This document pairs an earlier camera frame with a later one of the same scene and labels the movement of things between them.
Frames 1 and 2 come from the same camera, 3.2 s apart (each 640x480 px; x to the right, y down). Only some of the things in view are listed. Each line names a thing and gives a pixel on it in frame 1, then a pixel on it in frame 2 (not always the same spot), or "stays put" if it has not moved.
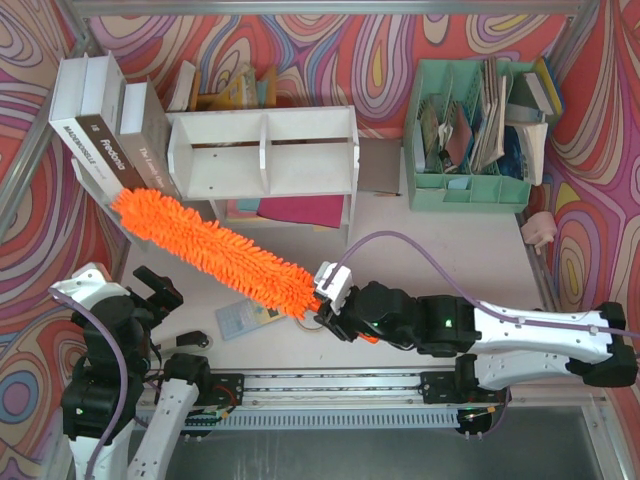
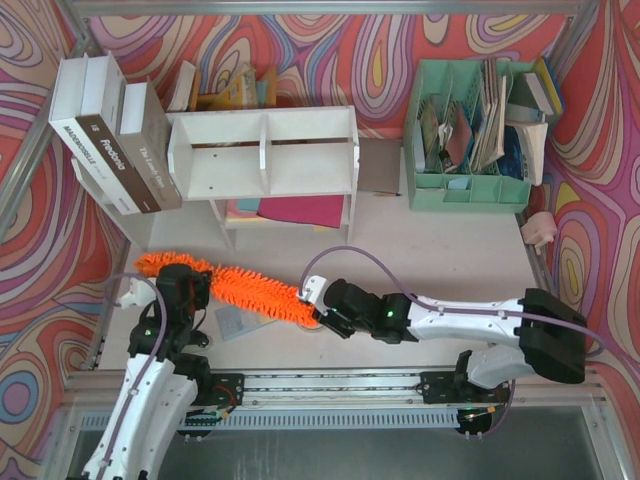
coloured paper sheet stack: (319, 210) stays put
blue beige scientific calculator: (244, 316) stays put
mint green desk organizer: (454, 118) stays put
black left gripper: (157, 293) to (179, 279)
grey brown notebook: (379, 165) stays put
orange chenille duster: (245, 264) to (239, 288)
